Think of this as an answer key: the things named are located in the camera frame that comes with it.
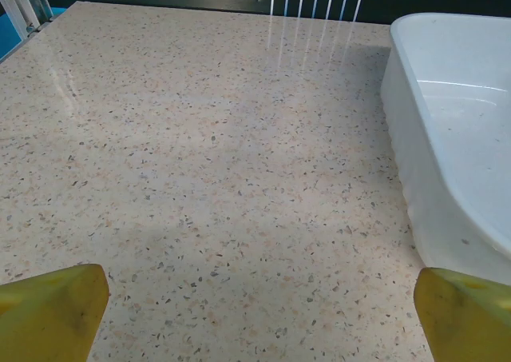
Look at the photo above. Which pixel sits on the white plastic bin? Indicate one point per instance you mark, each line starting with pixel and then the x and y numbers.
pixel 459 118

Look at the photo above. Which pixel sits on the aluminium frame post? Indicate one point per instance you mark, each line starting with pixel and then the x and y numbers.
pixel 24 2

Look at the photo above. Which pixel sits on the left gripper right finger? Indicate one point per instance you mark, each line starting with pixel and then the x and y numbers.
pixel 467 322

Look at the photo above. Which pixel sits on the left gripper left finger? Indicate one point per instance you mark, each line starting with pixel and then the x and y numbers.
pixel 48 318

